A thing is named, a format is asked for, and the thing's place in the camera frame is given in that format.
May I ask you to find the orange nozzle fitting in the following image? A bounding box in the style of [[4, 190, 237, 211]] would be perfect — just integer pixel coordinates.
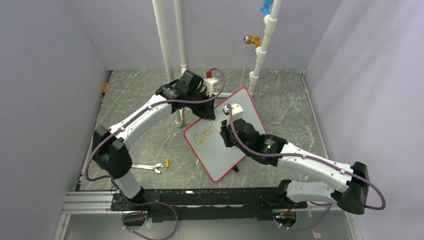
[[243, 35, 261, 48]]

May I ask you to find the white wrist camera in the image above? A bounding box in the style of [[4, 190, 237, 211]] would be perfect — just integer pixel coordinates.
[[223, 101, 244, 122], [203, 71, 222, 97]]

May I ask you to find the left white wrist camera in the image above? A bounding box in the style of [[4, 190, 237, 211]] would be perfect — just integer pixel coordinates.
[[203, 71, 222, 97]]

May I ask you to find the white PVC pipe frame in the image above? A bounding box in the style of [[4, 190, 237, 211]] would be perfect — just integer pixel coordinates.
[[151, 0, 282, 129]]

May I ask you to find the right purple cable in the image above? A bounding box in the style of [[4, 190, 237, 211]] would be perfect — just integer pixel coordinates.
[[226, 103, 387, 232]]

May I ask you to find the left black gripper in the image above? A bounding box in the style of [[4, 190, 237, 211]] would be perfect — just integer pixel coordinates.
[[186, 89, 216, 121]]

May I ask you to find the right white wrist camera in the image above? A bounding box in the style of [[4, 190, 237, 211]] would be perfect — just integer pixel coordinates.
[[223, 101, 244, 122]]

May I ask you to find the blue pipe fitting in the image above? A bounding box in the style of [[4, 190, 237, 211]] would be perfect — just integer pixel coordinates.
[[260, 0, 274, 16]]

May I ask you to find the red-framed whiteboard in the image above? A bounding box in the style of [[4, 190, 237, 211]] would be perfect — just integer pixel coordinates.
[[183, 87, 267, 182]]

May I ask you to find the orange wall clip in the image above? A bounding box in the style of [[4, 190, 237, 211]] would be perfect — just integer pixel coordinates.
[[102, 83, 109, 94]]

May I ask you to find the silver open-end wrench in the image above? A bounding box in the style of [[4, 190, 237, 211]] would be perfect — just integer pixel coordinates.
[[131, 163, 164, 174]]

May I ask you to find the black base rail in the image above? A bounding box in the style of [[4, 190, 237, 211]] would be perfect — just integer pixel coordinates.
[[110, 187, 291, 223]]

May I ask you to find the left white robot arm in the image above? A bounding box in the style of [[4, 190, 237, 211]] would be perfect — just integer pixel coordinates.
[[88, 70, 223, 210]]

